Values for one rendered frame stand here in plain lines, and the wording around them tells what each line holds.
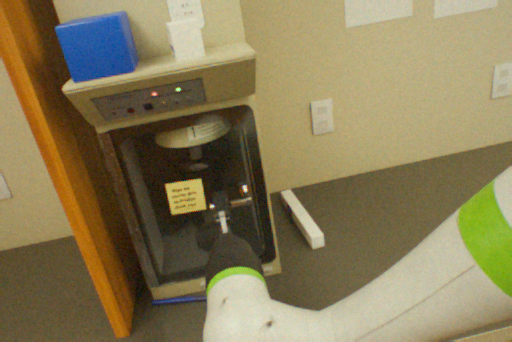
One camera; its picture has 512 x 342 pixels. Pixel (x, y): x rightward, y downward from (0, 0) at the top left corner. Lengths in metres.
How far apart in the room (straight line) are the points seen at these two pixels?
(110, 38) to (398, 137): 1.07
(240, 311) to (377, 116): 1.02
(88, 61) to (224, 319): 0.45
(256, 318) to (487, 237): 0.29
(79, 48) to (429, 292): 0.59
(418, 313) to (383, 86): 1.04
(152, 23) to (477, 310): 0.67
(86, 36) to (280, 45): 0.70
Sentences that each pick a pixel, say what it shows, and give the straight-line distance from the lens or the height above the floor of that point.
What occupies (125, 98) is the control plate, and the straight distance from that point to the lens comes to 0.77.
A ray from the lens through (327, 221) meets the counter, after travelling 1.24.
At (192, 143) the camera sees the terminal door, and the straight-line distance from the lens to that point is 0.86.
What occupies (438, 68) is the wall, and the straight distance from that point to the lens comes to 1.51.
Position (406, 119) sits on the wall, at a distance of 1.51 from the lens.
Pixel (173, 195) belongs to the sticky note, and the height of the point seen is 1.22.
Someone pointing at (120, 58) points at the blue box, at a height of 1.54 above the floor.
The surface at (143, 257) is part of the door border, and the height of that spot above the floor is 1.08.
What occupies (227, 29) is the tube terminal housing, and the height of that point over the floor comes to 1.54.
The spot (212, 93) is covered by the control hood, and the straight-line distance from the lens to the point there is 0.79.
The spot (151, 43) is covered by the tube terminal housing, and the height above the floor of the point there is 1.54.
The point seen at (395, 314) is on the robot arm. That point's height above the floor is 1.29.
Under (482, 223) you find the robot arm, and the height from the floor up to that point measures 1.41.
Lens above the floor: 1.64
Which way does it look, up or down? 26 degrees down
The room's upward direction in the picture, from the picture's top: 10 degrees counter-clockwise
